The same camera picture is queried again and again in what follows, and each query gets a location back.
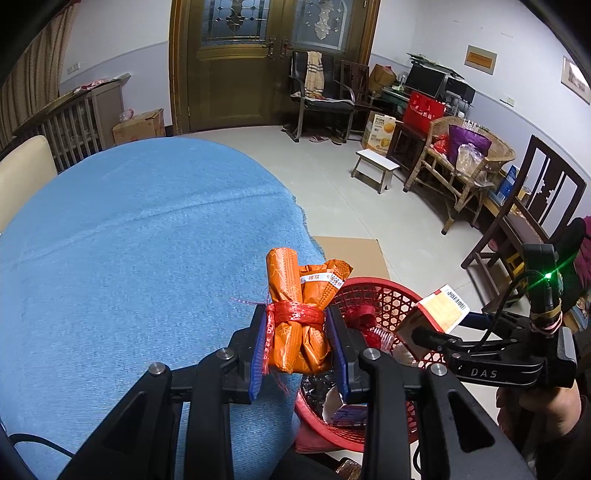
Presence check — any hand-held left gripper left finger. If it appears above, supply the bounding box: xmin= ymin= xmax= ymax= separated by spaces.
xmin=60 ymin=305 xmax=271 ymax=480

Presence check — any framed wall picture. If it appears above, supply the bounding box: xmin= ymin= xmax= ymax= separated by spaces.
xmin=561 ymin=56 xmax=591 ymax=104

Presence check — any brown cardboard box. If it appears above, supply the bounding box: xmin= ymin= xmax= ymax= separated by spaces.
xmin=368 ymin=64 xmax=398 ymax=90

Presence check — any dark wooden chair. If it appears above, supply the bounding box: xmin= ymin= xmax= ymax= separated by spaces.
xmin=461 ymin=135 xmax=587 ymax=315

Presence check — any black computer tower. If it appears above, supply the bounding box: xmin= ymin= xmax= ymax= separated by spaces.
xmin=444 ymin=78 xmax=476 ymax=104

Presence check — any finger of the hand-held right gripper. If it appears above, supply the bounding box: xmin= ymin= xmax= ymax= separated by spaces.
xmin=462 ymin=308 xmax=533 ymax=328
xmin=411 ymin=328 xmax=518 ymax=355

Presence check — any black metal chair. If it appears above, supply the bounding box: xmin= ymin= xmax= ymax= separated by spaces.
xmin=283 ymin=50 xmax=356 ymax=144

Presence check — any clear plastic bag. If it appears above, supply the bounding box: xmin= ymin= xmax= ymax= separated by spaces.
xmin=455 ymin=143 xmax=485 ymax=174

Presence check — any orange wrapper bundle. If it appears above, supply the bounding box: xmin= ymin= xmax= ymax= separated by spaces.
xmin=265 ymin=247 xmax=354 ymax=374

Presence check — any red plastic basket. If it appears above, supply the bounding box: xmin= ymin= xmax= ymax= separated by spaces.
xmin=294 ymin=276 xmax=462 ymax=455

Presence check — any red gift bag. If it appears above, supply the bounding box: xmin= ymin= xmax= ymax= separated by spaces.
xmin=403 ymin=91 xmax=446 ymax=125

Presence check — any small white stool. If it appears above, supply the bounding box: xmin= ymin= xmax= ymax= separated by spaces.
xmin=351 ymin=148 xmax=400 ymax=195

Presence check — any wicker chair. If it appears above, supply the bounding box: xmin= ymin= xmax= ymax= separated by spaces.
xmin=404 ymin=115 xmax=517 ymax=235

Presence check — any black cable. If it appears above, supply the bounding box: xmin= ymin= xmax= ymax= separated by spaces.
xmin=9 ymin=433 xmax=75 ymax=460

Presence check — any person's right hand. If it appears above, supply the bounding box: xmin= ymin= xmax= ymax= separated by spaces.
xmin=496 ymin=385 xmax=583 ymax=444

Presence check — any wooden radiator cabinet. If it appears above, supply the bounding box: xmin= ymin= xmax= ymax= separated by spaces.
xmin=14 ymin=74 xmax=132 ymax=174

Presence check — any brown wooden chair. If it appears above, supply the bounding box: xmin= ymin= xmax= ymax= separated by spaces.
xmin=339 ymin=60 xmax=384 ymax=139

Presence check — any black plastic bag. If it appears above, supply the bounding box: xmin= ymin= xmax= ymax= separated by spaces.
xmin=302 ymin=374 xmax=342 ymax=407

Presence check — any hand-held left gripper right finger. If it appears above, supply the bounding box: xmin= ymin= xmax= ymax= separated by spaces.
xmin=324 ymin=305 xmax=539 ymax=480

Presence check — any person's right forearm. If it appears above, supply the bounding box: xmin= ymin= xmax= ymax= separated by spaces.
xmin=522 ymin=406 xmax=591 ymax=480

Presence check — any black monitor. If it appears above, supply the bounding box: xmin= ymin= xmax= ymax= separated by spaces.
xmin=404 ymin=64 xmax=446 ymax=97

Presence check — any orange wall sign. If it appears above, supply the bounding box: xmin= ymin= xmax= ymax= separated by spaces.
xmin=464 ymin=45 xmax=498 ymax=75

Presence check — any orange and white box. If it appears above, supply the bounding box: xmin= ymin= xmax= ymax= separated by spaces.
xmin=396 ymin=284 xmax=472 ymax=361

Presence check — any wooden double door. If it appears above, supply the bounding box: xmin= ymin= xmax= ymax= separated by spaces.
xmin=168 ymin=0 xmax=382 ymax=137

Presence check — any yellow carton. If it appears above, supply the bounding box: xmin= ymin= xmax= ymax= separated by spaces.
xmin=361 ymin=112 xmax=398 ymax=155

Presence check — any beige curtain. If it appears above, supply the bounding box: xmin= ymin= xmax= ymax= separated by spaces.
xmin=0 ymin=4 xmax=77 ymax=148

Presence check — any striped scarf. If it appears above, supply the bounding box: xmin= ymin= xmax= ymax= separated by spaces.
xmin=305 ymin=51 xmax=324 ymax=99

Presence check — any flat cardboard sheet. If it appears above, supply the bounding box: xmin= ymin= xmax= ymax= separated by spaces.
xmin=311 ymin=236 xmax=391 ymax=281

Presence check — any cream padded chair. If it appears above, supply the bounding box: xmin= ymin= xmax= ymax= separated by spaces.
xmin=0 ymin=135 xmax=58 ymax=232

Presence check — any blue tablecloth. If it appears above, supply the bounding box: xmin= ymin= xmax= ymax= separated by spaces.
xmin=0 ymin=137 xmax=326 ymax=480

